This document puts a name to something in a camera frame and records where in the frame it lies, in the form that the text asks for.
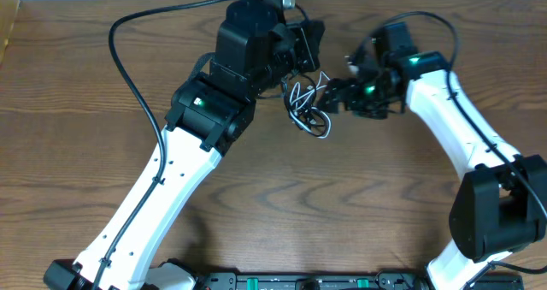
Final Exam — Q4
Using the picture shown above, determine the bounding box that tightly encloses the white usb cable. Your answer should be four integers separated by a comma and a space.
288, 70, 332, 139

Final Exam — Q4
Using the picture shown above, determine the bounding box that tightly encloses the black usb cable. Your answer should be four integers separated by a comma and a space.
279, 72, 331, 138

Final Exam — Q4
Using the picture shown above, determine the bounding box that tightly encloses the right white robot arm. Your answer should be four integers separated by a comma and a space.
318, 22, 546, 289

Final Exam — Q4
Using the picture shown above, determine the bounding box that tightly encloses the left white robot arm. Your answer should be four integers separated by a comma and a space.
44, 0, 325, 289

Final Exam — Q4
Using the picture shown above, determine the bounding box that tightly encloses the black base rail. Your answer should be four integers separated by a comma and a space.
144, 270, 526, 290

